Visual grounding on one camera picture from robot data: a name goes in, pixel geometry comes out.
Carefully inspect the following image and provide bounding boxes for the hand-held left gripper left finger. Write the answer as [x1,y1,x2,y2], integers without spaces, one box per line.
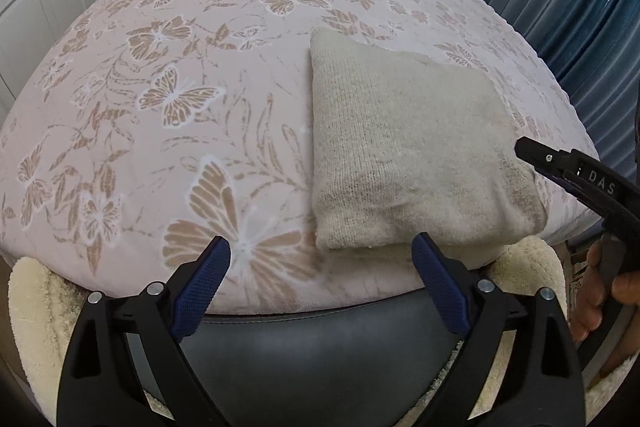
[56,235,232,427]

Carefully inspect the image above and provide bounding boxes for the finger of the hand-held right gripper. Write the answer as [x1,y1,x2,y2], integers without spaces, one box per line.
[514,136,569,181]

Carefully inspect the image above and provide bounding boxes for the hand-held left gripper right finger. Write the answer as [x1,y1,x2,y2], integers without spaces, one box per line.
[411,232,586,427]

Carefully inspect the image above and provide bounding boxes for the beige knit sweater black hearts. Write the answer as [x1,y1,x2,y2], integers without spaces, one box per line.
[309,28,548,252]

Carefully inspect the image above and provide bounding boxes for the person's right hand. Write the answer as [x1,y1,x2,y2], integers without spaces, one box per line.
[570,238,640,345]

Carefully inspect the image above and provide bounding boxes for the blue-grey curtain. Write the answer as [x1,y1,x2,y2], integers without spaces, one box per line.
[465,0,640,208]

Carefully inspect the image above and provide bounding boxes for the bed with pink butterfly sheet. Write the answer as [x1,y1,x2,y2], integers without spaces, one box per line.
[0,0,606,313]

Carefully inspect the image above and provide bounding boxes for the cream fluffy rug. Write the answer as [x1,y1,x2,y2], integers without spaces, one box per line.
[9,237,626,427]

